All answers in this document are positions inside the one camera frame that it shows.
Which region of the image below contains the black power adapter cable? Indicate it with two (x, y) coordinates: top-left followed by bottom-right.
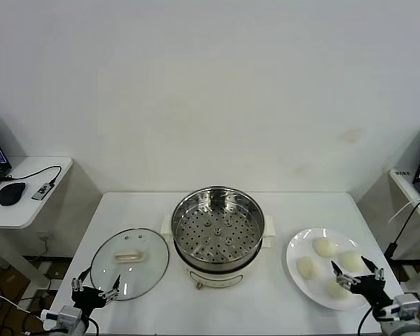
(384, 201), (420, 260)

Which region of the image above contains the cream electric cooker pot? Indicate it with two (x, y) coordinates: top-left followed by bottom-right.
(160, 213), (277, 291)

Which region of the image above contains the black computer mouse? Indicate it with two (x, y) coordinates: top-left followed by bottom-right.
(0, 181), (27, 207)

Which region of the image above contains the white flat cable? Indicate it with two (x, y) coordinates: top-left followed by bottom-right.
(388, 197), (420, 225)

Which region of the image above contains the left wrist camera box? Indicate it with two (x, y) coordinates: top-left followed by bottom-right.
(59, 305), (84, 326)

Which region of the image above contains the grey usb hub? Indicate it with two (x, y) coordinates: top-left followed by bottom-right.
(31, 181), (55, 202)

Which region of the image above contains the black usb cable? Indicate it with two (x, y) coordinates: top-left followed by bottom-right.
(0, 164), (62, 185)

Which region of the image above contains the white round plate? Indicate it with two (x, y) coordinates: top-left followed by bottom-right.
(286, 227), (378, 312)

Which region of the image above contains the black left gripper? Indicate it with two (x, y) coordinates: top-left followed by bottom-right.
(71, 267), (123, 309)

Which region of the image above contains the glass lid with cream handle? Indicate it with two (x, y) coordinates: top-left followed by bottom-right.
(90, 227), (170, 301)

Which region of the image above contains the white floor cable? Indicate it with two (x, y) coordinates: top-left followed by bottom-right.
(0, 287), (46, 322)

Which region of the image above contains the white rounded side desk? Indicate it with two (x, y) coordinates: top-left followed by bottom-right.
(0, 155), (74, 288)

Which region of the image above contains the white steamed baozi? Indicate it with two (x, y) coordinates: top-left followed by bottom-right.
(296, 256), (321, 280)
(311, 238), (337, 258)
(337, 251), (367, 272)
(324, 276), (353, 301)

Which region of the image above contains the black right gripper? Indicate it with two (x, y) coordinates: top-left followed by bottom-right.
(330, 255), (396, 309)

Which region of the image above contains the stainless steel steamer basket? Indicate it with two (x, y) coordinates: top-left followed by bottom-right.
(170, 187), (267, 266)

